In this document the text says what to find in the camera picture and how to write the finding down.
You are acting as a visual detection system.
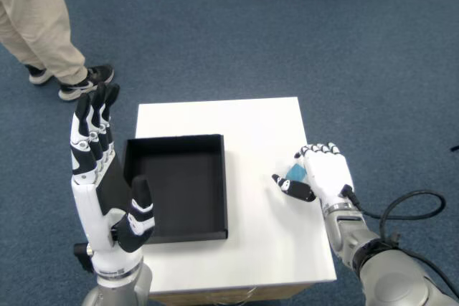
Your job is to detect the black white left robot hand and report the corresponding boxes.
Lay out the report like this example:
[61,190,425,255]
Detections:
[70,82,156,280]

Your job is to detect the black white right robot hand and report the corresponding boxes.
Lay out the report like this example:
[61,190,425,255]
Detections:
[271,142,356,212]

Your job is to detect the small blue cube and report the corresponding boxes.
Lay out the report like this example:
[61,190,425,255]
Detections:
[285,163,308,182]

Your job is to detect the black open box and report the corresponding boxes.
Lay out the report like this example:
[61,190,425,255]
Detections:
[121,134,230,246]

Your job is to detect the black left wrist connector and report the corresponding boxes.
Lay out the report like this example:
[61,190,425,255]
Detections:
[73,243,96,274]

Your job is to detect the white table with wooden sides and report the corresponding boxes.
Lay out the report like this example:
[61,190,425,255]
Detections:
[134,96,337,303]

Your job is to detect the black white sneaker with swoosh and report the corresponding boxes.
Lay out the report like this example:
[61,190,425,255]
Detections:
[58,64,115,102]

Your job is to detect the beige trousers of person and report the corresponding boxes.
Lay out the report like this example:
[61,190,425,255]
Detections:
[0,0,89,86]

